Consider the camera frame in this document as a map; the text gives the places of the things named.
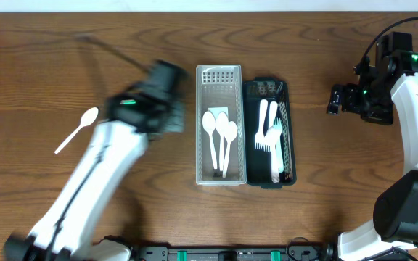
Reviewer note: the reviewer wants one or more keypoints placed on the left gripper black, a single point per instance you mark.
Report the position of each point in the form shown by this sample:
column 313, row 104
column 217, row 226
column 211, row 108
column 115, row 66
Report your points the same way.
column 175, row 118

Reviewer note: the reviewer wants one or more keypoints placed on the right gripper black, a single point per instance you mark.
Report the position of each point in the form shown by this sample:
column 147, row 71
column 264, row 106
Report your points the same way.
column 352, row 92

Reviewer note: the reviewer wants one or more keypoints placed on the white plastic spoon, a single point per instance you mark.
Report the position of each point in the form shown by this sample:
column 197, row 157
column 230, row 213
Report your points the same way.
column 209, row 125
column 272, row 137

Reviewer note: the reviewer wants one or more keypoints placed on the clear plastic basket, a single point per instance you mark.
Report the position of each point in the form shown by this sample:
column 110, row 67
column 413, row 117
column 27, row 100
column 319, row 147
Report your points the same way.
column 220, row 86

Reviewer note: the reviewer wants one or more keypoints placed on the white utensil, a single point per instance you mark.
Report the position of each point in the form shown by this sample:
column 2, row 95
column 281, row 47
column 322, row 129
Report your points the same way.
column 230, row 135
column 221, row 124
column 87, row 118

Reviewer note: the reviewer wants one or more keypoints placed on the white plastic fork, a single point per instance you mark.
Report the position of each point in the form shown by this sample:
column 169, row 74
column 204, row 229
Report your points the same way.
column 273, row 107
column 259, row 136

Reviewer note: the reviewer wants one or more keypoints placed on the black plastic basket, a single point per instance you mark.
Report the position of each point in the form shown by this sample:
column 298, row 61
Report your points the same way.
column 258, row 162

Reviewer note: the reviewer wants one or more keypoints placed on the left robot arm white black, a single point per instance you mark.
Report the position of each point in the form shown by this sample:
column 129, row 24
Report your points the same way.
column 118, row 141

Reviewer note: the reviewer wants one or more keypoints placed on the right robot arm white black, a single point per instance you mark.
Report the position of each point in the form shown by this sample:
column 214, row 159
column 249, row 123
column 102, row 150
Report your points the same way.
column 394, row 226

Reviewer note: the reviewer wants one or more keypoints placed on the white label in clear basket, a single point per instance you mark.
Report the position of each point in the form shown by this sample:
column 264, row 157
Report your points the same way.
column 217, row 110

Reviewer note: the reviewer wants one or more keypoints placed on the black mounting rail front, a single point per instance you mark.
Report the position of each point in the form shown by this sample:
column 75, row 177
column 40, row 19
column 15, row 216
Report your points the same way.
column 230, row 253

